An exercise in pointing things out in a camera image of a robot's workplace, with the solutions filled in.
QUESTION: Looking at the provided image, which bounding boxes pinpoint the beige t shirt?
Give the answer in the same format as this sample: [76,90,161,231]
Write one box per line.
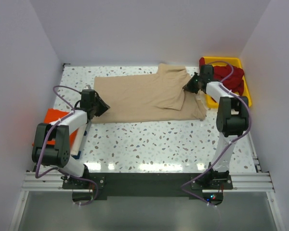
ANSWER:
[92,64,206,124]

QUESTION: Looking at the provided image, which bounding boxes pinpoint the dark red t shirt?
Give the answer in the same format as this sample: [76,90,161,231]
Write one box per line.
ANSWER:
[213,64,244,96]

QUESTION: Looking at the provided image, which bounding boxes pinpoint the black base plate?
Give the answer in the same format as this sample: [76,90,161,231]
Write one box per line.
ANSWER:
[61,172,233,203]

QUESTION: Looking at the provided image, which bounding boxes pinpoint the aluminium frame rail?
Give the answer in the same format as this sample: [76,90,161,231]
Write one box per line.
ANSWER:
[21,172,275,193]

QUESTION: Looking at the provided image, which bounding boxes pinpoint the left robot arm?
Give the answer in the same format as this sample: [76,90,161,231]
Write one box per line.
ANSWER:
[32,89,110,189]

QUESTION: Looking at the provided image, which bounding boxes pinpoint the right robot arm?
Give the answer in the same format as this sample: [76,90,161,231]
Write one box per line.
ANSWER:
[182,62,251,189]

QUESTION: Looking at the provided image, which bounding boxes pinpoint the white folded t shirt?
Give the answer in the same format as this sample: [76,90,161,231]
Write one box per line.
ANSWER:
[70,125,86,156]

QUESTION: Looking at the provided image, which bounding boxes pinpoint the blue folded t shirt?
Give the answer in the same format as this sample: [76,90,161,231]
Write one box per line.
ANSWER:
[71,131,88,159]

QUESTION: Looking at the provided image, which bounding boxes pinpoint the orange folded t shirt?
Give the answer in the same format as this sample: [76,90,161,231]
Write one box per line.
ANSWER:
[43,108,78,155]

